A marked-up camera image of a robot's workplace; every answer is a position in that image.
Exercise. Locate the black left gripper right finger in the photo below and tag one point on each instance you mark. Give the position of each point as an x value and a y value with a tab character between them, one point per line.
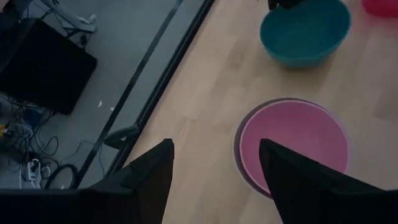
311	193

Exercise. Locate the black computer case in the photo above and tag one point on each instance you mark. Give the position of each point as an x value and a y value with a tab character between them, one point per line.
43	65

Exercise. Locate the black table clamp bracket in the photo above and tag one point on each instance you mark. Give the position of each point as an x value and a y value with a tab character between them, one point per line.
121	137

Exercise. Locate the teal plastic bowl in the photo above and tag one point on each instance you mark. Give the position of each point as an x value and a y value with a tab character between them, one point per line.
303	34

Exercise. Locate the black floor tape strip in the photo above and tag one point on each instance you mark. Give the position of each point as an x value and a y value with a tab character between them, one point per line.
130	87

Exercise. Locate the black table frame rail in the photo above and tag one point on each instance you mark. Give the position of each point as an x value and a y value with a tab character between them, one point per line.
161	84

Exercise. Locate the pink plate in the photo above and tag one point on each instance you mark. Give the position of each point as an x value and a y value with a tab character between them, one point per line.
295	133

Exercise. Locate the hot pink plastic bowl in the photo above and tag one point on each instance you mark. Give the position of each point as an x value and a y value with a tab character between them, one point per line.
382	7

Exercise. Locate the white power strip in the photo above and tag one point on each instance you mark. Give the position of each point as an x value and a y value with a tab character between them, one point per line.
32	171

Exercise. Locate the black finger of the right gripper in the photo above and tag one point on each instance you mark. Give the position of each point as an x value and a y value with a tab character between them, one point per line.
281	3

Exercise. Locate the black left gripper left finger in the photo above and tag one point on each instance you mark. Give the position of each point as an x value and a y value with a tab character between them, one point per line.
149	183

